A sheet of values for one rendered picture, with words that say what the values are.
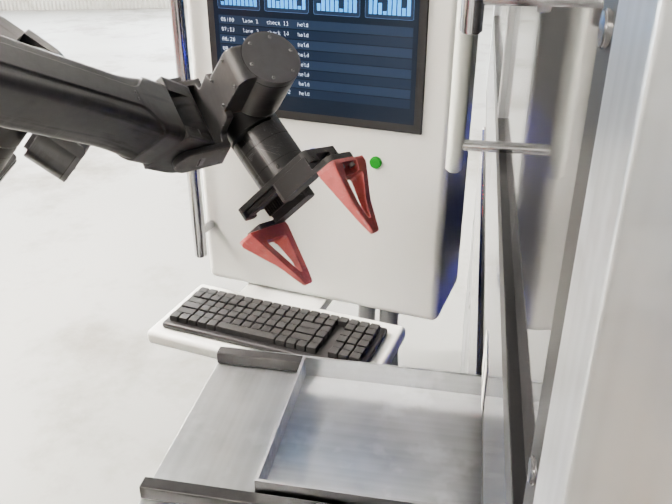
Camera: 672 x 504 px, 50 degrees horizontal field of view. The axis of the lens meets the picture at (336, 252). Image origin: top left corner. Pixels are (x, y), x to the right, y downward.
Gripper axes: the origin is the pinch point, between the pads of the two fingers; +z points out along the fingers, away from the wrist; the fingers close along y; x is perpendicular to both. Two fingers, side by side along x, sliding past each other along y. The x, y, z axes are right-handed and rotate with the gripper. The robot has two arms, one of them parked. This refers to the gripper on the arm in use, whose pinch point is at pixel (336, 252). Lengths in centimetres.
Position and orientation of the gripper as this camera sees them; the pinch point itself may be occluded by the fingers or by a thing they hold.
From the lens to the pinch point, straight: 71.9
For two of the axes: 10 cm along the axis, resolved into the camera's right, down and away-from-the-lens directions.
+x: -4.7, 2.0, -8.6
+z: 5.6, 8.2, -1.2
